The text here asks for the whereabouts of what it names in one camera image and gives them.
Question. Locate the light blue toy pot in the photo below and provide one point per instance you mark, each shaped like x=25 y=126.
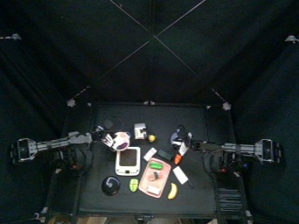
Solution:
x=175 y=137

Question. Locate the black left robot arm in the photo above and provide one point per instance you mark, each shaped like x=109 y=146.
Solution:
x=51 y=143

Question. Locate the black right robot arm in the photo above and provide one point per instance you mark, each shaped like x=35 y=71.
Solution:
x=240 y=148

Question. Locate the red white striped toy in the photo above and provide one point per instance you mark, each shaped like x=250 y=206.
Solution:
x=107 y=140

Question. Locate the white purple round toy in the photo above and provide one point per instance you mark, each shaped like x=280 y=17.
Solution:
x=121 y=141

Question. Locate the dark green box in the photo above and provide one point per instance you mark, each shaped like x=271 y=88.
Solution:
x=164 y=155

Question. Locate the white card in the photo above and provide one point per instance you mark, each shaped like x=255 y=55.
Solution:
x=149 y=154
x=180 y=174

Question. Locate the small white toy appliance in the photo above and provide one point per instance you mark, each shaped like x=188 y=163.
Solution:
x=140 y=131

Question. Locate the green yellow toy fruit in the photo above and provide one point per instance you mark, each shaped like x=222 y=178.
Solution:
x=151 y=138

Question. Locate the green toy on tray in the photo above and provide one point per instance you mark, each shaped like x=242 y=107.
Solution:
x=155 y=166

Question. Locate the pink tray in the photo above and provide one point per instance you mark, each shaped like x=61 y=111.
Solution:
x=163 y=175

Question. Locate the small brown toy piece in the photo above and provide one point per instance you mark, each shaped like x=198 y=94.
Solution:
x=155 y=176

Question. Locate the yellow toy banana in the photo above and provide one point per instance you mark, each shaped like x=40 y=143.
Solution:
x=172 y=191

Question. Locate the white toy block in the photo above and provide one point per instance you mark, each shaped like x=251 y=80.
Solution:
x=152 y=189

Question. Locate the lime green toy vegetable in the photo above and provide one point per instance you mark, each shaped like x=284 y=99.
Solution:
x=133 y=185

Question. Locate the black label with white text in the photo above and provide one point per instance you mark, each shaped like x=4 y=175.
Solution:
x=230 y=200

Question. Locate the grey frame corner bracket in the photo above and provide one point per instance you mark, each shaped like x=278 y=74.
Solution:
x=291 y=38
x=226 y=105
x=148 y=102
x=71 y=102
x=15 y=37

